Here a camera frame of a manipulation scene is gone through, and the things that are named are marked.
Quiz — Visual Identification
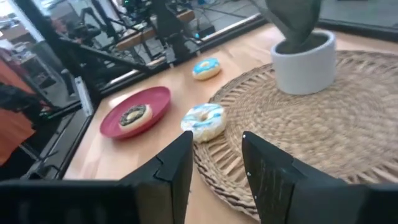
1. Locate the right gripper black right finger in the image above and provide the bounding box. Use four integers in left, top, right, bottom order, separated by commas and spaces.
241, 130, 368, 224

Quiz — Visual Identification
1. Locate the wooden background table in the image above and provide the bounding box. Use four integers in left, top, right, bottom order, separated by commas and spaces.
114, 9, 197, 52

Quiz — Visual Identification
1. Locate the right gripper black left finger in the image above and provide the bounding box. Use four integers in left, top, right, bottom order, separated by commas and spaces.
121, 130, 195, 224

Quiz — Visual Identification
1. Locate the large chocolate frosted donut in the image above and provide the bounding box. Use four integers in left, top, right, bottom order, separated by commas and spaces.
119, 104, 153, 131

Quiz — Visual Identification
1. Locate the snake plant in white pot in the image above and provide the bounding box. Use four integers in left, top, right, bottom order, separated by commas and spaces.
264, 0, 338, 96

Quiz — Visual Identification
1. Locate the large blue frosted donut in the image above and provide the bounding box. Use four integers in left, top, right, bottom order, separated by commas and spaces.
192, 57, 222, 81

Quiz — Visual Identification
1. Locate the large white blue-drizzled donut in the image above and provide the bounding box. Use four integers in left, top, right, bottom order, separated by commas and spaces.
180, 103, 227, 144

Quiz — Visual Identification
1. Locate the round woven placemat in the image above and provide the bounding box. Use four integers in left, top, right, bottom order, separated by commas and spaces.
192, 49, 398, 222

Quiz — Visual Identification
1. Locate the person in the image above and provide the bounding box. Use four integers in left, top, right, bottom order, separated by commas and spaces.
0, 58, 37, 166

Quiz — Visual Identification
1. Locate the red plate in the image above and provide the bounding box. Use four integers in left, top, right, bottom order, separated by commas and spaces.
99, 86, 172, 140

